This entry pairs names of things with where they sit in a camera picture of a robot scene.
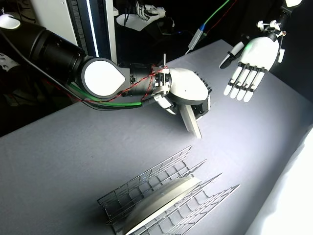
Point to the white sheet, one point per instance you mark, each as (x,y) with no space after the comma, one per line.
(132,23)

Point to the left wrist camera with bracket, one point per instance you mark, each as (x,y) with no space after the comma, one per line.
(281,55)

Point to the white plate with dark rim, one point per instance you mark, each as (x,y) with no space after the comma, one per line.
(168,208)

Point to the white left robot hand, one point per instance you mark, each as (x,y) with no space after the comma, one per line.
(259,54)

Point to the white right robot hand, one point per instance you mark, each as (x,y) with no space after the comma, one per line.
(188,85)

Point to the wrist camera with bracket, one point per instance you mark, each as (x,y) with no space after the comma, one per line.
(281,55)
(163,104)

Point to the white robot column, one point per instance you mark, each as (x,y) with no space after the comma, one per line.
(56,19)

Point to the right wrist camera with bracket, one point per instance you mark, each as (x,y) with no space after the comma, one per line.
(163,104)

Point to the spare white robot hand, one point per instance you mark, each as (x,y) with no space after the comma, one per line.
(154,11)

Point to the silver adapter with blue plug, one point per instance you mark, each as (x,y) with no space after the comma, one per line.
(195,39)

